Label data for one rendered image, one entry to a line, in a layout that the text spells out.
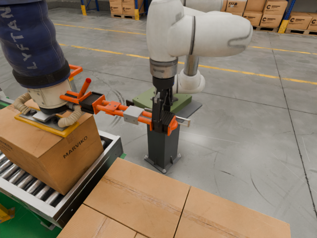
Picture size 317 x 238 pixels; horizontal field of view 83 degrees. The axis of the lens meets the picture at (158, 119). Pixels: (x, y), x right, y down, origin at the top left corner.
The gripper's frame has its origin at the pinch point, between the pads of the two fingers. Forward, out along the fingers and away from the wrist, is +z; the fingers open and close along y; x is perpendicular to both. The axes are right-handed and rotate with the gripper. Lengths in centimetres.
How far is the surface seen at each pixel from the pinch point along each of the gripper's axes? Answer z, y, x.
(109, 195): 67, 12, -32
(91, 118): 29, -14, -56
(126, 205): 67, 12, -18
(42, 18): -32, -1, -50
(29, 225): 122, 42, -104
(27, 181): 68, 26, -91
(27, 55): -22, 9, -53
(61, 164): 42, 16, -58
